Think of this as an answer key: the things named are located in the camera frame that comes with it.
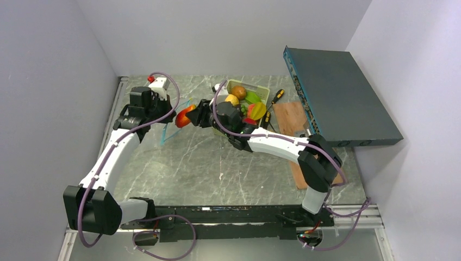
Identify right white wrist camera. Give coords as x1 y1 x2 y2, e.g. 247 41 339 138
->
211 84 229 103

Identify pale green plastic basket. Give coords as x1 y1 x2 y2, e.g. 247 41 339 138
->
218 79 270 109

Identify red apple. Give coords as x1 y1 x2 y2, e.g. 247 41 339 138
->
242 118 257 126

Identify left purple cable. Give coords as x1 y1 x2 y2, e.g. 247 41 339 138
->
77 72 197 261

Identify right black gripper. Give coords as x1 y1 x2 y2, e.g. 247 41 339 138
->
186 99 232 138

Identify dark blue network switch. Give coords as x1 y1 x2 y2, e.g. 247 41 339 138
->
283 47 403 147

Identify small metal block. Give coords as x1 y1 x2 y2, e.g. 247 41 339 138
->
295 124 316 138

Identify brown wooden board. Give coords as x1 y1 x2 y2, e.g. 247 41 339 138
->
272 101 350 190

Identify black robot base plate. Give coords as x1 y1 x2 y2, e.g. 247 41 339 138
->
121 204 334 243

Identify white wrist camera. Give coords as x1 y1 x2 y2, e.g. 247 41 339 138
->
147 76 170 101
211 84 229 103

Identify clear zip top bag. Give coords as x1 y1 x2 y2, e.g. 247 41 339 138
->
159 98 193 146

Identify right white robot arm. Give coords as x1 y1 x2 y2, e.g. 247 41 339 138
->
183 100 342 226

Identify orange black screwdriver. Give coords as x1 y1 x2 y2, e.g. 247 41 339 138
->
267 89 285 111

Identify brown kiwi fruit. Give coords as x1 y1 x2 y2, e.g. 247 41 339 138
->
231 85 247 101

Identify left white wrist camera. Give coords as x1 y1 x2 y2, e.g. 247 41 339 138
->
147 76 170 101

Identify yellow green starfruit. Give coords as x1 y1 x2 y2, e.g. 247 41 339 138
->
247 102 266 121

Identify yellow lemon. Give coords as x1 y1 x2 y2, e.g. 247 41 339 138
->
225 94 240 106

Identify red orange mango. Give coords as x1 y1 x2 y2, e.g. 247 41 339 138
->
175 104 196 128

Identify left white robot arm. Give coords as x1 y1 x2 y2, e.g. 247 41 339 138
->
63 85 176 235

